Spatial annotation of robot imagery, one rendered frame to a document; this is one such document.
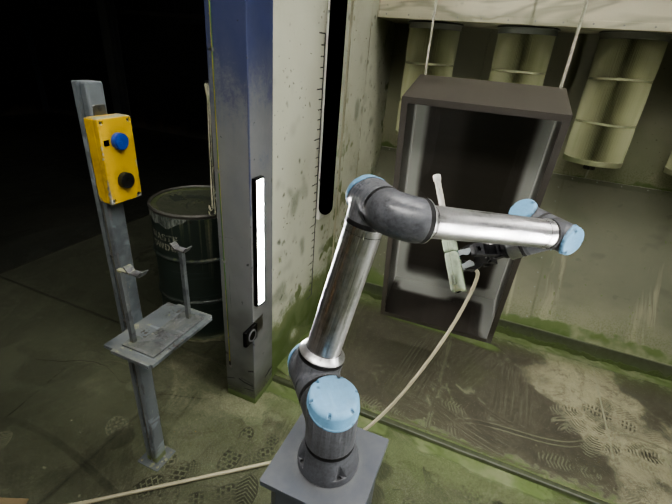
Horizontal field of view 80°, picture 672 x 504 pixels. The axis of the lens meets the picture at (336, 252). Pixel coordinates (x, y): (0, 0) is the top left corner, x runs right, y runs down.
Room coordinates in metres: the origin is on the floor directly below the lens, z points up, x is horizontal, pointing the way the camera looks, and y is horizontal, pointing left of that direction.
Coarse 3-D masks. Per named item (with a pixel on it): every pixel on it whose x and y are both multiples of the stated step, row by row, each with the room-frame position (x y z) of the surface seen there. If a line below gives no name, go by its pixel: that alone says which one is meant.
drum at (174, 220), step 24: (168, 216) 2.09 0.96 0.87; (192, 216) 2.09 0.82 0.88; (216, 216) 2.15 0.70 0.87; (168, 240) 2.10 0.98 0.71; (192, 240) 2.09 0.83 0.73; (216, 240) 2.15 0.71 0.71; (168, 264) 2.11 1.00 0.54; (192, 264) 2.09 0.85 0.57; (216, 264) 2.14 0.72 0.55; (168, 288) 2.12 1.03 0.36; (192, 288) 2.09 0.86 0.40; (216, 288) 2.13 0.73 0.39; (216, 312) 2.13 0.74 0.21; (192, 336) 2.08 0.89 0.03; (216, 336) 2.12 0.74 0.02
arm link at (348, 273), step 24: (360, 192) 1.01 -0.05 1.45; (360, 216) 0.99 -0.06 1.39; (360, 240) 0.98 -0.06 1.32; (336, 264) 1.00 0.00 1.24; (360, 264) 0.98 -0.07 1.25; (336, 288) 0.98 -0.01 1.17; (360, 288) 0.99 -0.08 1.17; (336, 312) 0.97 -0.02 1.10; (312, 336) 0.98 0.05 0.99; (336, 336) 0.96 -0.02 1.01; (288, 360) 1.04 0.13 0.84; (312, 360) 0.94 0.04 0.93; (336, 360) 0.96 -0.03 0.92
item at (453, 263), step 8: (440, 176) 1.61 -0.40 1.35; (440, 184) 1.58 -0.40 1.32; (440, 192) 1.56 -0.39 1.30; (440, 200) 1.53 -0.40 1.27; (448, 240) 1.41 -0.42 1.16; (448, 248) 1.39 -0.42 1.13; (456, 248) 1.39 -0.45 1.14; (448, 256) 1.37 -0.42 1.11; (456, 256) 1.36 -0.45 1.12; (448, 264) 1.35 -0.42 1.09; (456, 264) 1.33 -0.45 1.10; (448, 272) 1.33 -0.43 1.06; (456, 272) 1.31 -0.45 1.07; (456, 280) 1.30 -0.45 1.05; (464, 280) 1.32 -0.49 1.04; (456, 288) 1.28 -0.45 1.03; (464, 288) 1.28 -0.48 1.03
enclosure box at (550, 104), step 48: (432, 96) 1.67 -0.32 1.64; (480, 96) 1.67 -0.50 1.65; (528, 96) 1.68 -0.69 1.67; (432, 144) 2.02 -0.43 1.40; (480, 144) 1.94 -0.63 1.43; (528, 144) 1.87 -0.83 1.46; (432, 192) 2.06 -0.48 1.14; (480, 192) 1.97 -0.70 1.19; (528, 192) 1.90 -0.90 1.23; (432, 240) 2.10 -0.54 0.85; (384, 288) 1.86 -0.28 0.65; (432, 288) 2.12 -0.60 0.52; (480, 288) 2.05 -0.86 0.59; (480, 336) 1.76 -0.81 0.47
